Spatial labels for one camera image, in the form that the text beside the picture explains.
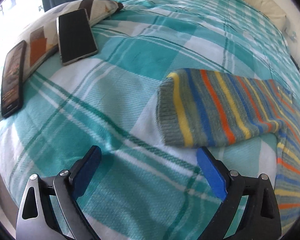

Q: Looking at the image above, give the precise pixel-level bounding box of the striped multicolour knitted sweater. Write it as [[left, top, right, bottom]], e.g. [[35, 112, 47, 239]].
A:
[[156, 68, 300, 232]]

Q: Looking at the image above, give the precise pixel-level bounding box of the teal white plaid blanket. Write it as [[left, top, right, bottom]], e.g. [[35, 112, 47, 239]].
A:
[[0, 0, 300, 239]]

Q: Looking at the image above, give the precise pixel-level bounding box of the dark smartphone lit screen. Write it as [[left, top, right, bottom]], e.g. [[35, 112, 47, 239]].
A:
[[1, 40, 27, 119]]

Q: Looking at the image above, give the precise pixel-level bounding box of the black smartphone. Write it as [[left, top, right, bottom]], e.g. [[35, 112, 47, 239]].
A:
[[57, 8, 98, 66]]

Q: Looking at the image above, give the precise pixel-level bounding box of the patterned grey white pillow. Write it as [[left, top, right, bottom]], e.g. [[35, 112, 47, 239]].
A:
[[19, 0, 124, 81]]

